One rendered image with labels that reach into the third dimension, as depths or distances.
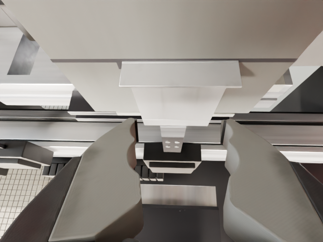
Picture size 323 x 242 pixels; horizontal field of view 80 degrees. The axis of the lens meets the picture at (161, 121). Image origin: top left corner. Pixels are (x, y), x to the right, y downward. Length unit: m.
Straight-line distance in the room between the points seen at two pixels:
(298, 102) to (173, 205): 0.62
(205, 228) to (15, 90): 0.28
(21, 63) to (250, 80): 0.29
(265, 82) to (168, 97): 0.09
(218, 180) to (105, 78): 0.63
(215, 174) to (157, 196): 0.54
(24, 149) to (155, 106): 0.36
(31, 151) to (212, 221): 0.42
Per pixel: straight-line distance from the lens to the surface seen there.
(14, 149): 0.53
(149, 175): 0.60
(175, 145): 0.35
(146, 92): 0.19
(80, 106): 0.26
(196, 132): 0.47
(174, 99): 0.20
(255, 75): 0.18
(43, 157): 0.57
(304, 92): 0.75
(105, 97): 0.21
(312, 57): 0.41
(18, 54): 0.34
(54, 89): 0.28
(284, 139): 0.54
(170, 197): 0.22
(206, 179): 0.74
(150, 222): 0.22
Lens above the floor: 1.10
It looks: 22 degrees down
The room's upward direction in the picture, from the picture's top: 178 degrees counter-clockwise
